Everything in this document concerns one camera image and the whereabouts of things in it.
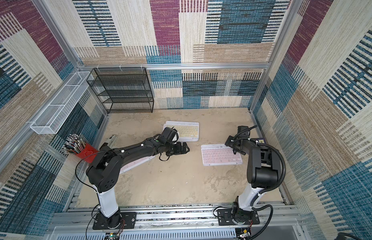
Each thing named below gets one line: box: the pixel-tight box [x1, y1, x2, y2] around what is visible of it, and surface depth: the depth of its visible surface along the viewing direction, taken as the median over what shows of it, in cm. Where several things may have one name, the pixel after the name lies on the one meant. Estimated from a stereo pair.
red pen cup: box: [76, 142, 100, 160], surface depth 89 cm
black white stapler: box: [107, 134, 117, 149], surface depth 103 cm
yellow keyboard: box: [163, 120, 200, 142], surface depth 108 cm
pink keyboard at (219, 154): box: [201, 143, 243, 166], surface depth 96 cm
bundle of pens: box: [62, 133, 85, 155], surface depth 85 cm
